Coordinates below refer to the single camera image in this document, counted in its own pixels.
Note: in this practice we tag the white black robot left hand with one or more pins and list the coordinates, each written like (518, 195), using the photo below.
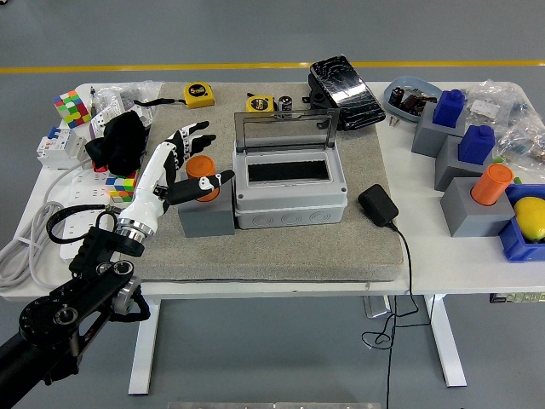
(149, 191)

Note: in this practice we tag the orange cylinder battery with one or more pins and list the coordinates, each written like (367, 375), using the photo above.
(200, 167)
(489, 185)

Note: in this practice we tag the smoked clear hinged box lid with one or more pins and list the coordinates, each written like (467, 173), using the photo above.
(285, 132)

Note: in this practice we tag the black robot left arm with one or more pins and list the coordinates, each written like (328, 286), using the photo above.
(64, 315)

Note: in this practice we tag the grey plastic junction box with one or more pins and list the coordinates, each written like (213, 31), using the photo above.
(289, 209)

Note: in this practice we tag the silver box under table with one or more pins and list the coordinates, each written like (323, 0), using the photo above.
(376, 306)

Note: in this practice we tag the multicolour puzzle cube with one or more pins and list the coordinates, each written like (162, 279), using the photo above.
(121, 187)
(71, 108)

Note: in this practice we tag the black cloth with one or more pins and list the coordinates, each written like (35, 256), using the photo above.
(119, 145)

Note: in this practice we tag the white power strip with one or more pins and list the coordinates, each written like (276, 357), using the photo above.
(85, 191)

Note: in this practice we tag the grey block with round hole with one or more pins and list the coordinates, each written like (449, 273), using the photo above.
(206, 221)

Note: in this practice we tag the white socket purple package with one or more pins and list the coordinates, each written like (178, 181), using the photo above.
(102, 121)

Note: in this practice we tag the clear bag of small parts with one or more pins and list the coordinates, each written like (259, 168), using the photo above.
(127, 91)

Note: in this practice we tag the white circuit breaker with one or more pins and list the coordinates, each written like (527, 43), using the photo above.
(55, 149)

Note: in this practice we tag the thin metal pen tool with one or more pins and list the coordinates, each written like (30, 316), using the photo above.
(91, 99)

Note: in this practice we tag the grey-brown table mat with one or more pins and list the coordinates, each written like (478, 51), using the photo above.
(277, 255)

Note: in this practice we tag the white table leg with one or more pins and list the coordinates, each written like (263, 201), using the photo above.
(145, 345)
(445, 341)

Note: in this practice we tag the black cylindrical capacitor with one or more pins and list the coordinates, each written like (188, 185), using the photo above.
(285, 105)

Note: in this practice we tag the black glossy case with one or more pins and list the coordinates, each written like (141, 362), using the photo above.
(349, 91)

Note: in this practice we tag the black power adapter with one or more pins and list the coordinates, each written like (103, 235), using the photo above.
(376, 204)

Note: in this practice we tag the light blue oval tray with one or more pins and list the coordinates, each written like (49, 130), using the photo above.
(394, 108)

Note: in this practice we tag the black capacitor in tray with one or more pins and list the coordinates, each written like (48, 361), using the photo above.
(398, 94)

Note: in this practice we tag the brown capacitor in tray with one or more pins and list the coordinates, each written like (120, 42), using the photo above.
(412, 104)

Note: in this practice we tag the grey block holder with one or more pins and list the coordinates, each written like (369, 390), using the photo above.
(447, 166)
(472, 219)
(426, 136)

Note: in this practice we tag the blue plastic block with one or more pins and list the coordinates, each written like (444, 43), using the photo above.
(477, 147)
(449, 108)

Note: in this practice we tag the blue plastic bin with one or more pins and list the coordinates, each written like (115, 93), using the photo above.
(515, 245)

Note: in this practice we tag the yellow lemon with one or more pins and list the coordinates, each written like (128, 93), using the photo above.
(530, 217)

